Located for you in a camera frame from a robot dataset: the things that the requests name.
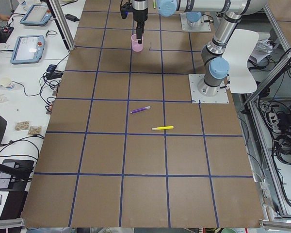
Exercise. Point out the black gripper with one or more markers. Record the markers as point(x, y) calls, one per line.
point(139, 15)

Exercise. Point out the purple pen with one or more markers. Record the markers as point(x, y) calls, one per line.
point(140, 109)

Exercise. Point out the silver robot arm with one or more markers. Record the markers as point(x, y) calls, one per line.
point(195, 20)
point(216, 67)

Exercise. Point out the pink mesh cup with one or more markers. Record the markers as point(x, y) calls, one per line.
point(136, 46)

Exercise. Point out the black power adapter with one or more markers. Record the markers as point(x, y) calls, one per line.
point(72, 17)

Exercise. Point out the small blue black adapter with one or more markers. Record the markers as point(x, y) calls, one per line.
point(51, 68)

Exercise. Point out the white plastic chair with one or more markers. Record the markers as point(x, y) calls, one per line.
point(237, 53)

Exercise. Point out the far blue teach pendant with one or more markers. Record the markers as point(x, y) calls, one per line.
point(36, 15)

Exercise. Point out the blue teach pendant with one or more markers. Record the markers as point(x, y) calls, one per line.
point(28, 49)
point(36, 15)

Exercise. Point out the yellow pen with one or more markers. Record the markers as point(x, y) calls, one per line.
point(162, 128)

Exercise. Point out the near blue teach pendant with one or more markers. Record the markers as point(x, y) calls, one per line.
point(28, 49)

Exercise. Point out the snack bag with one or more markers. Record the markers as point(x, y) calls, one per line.
point(35, 130)
point(21, 125)

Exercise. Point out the black monitor stand base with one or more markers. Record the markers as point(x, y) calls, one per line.
point(14, 174)

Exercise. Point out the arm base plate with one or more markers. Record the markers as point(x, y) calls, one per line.
point(185, 28)
point(201, 93)

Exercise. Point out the aluminium frame post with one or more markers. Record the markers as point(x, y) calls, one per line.
point(61, 24)

